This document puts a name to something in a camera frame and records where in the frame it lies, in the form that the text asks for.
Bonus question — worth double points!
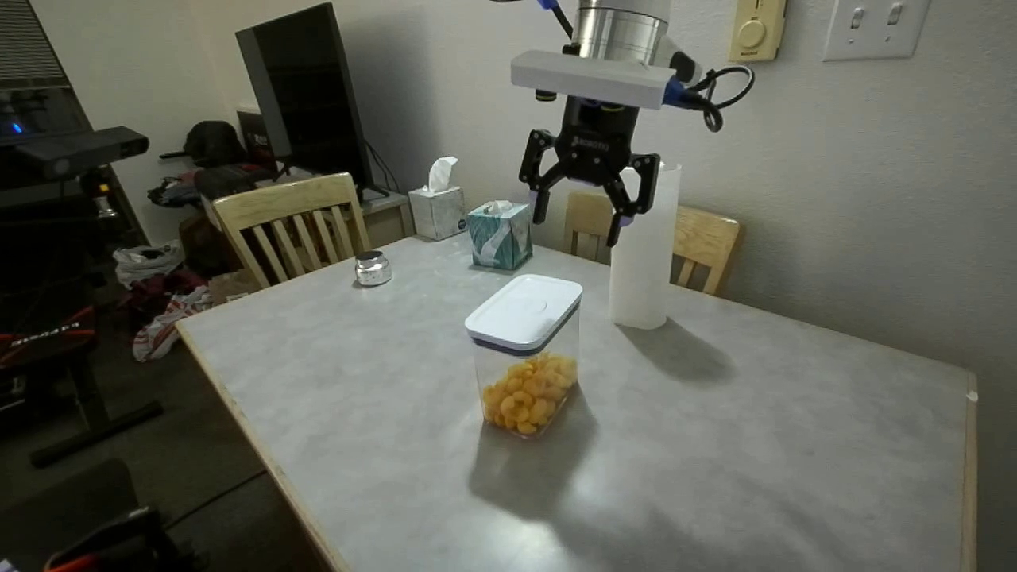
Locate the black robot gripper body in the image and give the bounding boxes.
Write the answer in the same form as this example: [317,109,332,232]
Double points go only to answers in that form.
[555,98,638,178]

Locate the white rectangular container lid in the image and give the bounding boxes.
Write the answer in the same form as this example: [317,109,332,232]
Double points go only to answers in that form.
[465,274,581,352]

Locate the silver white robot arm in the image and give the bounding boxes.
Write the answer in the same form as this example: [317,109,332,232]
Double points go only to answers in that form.
[512,0,672,245]

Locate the teal patterned tissue box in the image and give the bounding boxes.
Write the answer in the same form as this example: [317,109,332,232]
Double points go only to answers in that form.
[465,201,531,271]

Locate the white paper towel roll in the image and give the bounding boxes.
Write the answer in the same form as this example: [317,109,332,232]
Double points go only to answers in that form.
[610,163,683,332]

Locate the small silver metal tin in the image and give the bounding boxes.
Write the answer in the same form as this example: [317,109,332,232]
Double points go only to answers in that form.
[353,250,391,290]

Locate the light wooden slatted chair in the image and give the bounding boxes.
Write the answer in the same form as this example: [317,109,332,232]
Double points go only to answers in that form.
[212,171,372,286]

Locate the clear plastic food container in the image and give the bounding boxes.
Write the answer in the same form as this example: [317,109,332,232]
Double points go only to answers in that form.
[473,319,579,440]

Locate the orange cereal rings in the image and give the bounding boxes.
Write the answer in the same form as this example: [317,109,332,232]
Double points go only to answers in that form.
[480,352,581,442]

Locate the black flat screen monitor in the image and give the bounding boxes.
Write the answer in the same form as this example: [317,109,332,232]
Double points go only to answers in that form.
[234,3,372,189]

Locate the black keyboard on stand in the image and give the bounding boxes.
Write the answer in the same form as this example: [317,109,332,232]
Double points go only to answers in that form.
[0,126,148,190]

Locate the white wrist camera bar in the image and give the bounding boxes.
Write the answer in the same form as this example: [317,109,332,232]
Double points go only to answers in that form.
[512,51,672,109]

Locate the wooden chair by wall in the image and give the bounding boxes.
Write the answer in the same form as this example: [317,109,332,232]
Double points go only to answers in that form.
[566,190,742,295]

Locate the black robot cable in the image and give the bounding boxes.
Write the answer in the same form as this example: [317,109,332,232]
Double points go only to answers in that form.
[663,47,761,137]

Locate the beige wall thermostat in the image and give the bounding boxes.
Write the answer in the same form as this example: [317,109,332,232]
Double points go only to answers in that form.
[731,0,787,64]

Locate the white double light switch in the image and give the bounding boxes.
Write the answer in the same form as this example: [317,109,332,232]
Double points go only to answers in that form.
[823,0,932,61]

